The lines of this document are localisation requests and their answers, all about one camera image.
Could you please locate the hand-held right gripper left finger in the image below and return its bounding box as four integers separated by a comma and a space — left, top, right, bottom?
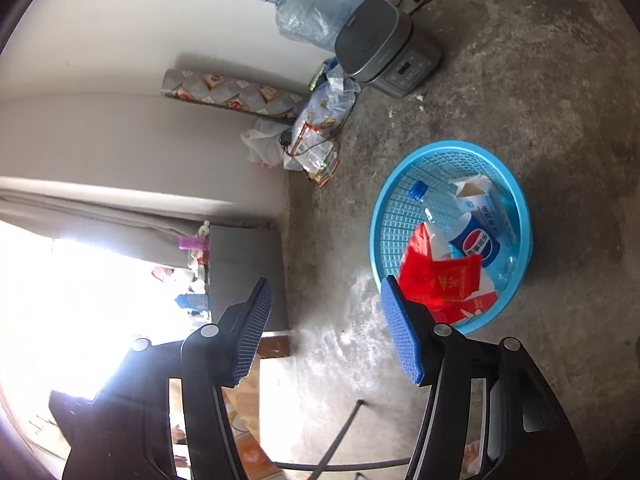
62, 276, 274, 480

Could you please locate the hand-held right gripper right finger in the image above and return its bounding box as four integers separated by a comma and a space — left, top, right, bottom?
381, 275, 586, 480

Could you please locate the red plastic wrapper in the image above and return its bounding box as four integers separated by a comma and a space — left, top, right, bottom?
398, 255, 483, 311

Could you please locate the red white snack bag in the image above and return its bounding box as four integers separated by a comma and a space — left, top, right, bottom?
402, 222, 501, 326

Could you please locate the clear plastic cola bottle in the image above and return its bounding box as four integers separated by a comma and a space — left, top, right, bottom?
425, 207, 521, 281

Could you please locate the blue plastic basket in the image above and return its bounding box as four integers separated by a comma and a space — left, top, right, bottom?
370, 140, 533, 336

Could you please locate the white blue carton box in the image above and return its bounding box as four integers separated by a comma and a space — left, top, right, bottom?
448, 174, 518, 246

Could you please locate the grey cabinet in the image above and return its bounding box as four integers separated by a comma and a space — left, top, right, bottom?
207, 224, 291, 336

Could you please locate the white plastic bag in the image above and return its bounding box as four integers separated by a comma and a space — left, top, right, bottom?
241, 120, 301, 168

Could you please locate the grey curtain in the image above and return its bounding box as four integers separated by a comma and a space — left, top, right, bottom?
0, 176, 281, 271

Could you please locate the pile of plastic packets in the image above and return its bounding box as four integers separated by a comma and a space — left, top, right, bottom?
285, 57, 362, 190

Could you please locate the rolled patterned mat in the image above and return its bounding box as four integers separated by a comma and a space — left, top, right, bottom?
161, 69, 308, 120

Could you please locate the grey rice cooker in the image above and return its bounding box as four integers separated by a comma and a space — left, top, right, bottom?
334, 0, 443, 97

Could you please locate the large blue water jug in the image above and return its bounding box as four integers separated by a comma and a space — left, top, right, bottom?
257, 0, 363, 53

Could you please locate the black metal table frame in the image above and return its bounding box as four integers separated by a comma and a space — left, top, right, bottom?
280, 399, 416, 480

